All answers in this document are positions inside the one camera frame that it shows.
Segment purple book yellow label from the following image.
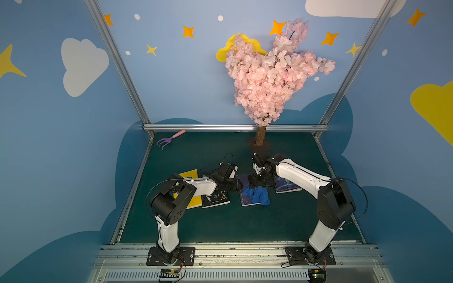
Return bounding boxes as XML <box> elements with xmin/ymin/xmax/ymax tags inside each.
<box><xmin>238</xmin><ymin>175</ymin><xmax>270</xmax><ymax>207</ymax></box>

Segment black portrait cover book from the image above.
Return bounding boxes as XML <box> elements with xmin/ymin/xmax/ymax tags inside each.
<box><xmin>201</xmin><ymin>191</ymin><xmax>230</xmax><ymax>209</ymax></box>

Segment blue little prince book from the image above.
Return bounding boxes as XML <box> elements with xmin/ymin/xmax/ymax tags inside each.
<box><xmin>274</xmin><ymin>177</ymin><xmax>302</xmax><ymax>194</ymax></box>

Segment blue microfibre cloth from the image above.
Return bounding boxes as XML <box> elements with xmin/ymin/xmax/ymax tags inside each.
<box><xmin>240</xmin><ymin>185</ymin><xmax>270</xmax><ymax>206</ymax></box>

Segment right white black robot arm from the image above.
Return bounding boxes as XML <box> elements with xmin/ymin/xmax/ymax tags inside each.
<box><xmin>249</xmin><ymin>154</ymin><xmax>356</xmax><ymax>255</ymax></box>

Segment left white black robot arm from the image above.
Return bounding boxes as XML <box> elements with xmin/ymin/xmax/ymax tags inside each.
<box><xmin>151</xmin><ymin>169</ymin><xmax>240</xmax><ymax>255</ymax></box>

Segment purple pink toy rake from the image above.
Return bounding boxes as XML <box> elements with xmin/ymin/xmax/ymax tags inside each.
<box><xmin>157</xmin><ymin>130</ymin><xmax>186</xmax><ymax>149</ymax></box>

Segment pink blossom artificial tree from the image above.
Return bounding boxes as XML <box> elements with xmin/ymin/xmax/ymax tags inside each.
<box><xmin>224</xmin><ymin>19</ymin><xmax>336</xmax><ymax>149</ymax></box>

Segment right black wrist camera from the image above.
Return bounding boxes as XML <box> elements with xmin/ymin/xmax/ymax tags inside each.
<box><xmin>252</xmin><ymin>153</ymin><xmax>266</xmax><ymax>168</ymax></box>

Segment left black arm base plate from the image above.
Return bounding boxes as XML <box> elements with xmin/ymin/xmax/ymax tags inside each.
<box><xmin>146</xmin><ymin>245</ymin><xmax>196</xmax><ymax>266</ymax></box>

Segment aluminium frame rail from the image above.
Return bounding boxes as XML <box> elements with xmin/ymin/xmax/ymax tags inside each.
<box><xmin>143</xmin><ymin>124</ymin><xmax>329</xmax><ymax>132</ymax></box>

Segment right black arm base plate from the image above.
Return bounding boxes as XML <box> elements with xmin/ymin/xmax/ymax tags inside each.
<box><xmin>285</xmin><ymin>246</ymin><xmax>336</xmax><ymax>266</ymax></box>

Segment front aluminium rail bed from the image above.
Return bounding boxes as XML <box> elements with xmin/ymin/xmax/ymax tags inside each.
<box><xmin>88</xmin><ymin>241</ymin><xmax>394</xmax><ymax>283</ymax></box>

